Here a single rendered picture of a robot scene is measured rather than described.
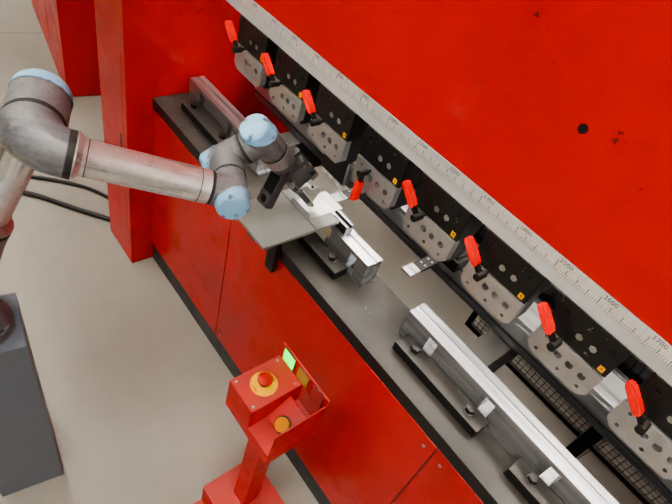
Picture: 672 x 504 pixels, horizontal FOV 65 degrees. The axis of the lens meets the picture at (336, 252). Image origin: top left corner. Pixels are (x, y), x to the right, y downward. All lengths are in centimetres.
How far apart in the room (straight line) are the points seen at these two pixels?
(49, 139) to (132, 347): 143
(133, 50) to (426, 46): 117
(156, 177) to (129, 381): 133
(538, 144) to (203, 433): 164
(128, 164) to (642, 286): 96
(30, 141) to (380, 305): 95
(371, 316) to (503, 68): 75
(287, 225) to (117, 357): 114
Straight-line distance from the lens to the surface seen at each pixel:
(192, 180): 113
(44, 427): 185
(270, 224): 147
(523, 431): 136
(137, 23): 202
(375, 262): 150
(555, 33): 102
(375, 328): 147
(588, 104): 100
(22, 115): 113
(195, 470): 214
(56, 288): 263
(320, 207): 156
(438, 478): 146
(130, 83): 211
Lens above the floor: 198
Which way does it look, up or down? 43 degrees down
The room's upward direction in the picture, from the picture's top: 19 degrees clockwise
